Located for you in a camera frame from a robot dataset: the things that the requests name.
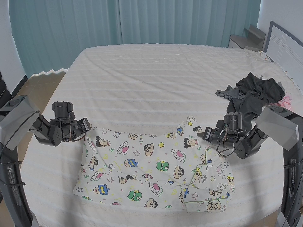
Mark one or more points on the white printed pyjama top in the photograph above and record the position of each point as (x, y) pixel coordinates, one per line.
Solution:
(151, 162)

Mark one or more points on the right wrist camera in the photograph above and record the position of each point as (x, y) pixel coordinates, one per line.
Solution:
(220, 124)

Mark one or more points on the black garment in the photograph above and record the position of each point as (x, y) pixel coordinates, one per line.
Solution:
(255, 89)

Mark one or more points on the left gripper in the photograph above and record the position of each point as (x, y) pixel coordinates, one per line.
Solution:
(78, 130)

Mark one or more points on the grey garment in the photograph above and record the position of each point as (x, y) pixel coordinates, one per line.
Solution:
(226, 93)

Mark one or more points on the black chest of drawers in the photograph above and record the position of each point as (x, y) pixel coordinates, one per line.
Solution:
(4, 89)

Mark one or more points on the pink garment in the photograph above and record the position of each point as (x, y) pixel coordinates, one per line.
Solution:
(286, 102)

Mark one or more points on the bed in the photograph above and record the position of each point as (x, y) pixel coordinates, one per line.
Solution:
(142, 79)

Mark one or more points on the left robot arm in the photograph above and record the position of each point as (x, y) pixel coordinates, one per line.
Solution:
(19, 119)

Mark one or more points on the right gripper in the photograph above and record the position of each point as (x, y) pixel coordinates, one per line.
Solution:
(215, 135)

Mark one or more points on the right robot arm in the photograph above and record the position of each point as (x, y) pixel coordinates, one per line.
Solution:
(277, 126)

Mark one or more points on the grey bedside table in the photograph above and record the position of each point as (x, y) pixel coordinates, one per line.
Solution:
(246, 39)

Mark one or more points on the blue-green curtain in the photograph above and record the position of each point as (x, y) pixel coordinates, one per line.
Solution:
(71, 20)

